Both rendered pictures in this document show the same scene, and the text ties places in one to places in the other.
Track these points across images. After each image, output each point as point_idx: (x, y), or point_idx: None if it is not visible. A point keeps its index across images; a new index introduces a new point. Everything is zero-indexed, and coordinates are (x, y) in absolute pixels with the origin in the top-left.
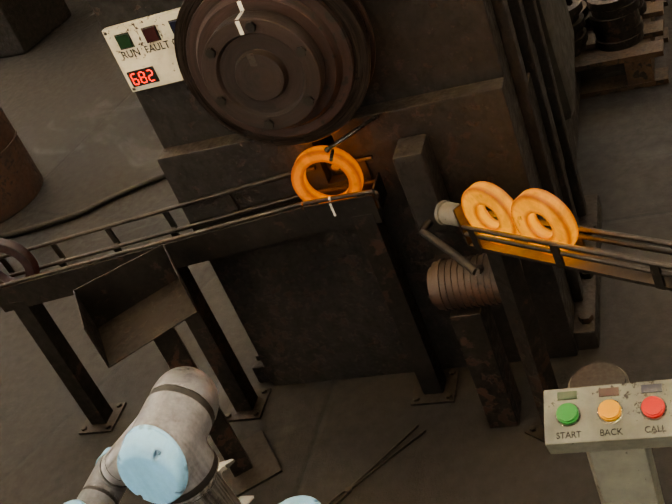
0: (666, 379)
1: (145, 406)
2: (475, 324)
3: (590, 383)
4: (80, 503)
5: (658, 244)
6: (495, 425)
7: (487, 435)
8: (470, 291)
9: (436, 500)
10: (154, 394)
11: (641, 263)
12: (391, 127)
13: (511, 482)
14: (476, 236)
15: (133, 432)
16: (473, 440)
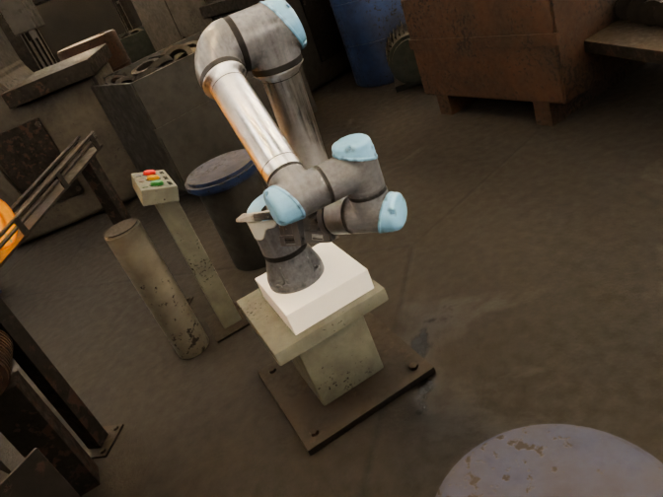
0: (131, 175)
1: (244, 13)
2: (24, 382)
3: (121, 228)
4: (333, 143)
5: (36, 183)
6: (98, 477)
7: (109, 480)
8: (2, 343)
9: (184, 463)
10: (232, 15)
11: (52, 177)
12: None
13: (157, 431)
14: None
15: (267, 2)
16: (114, 486)
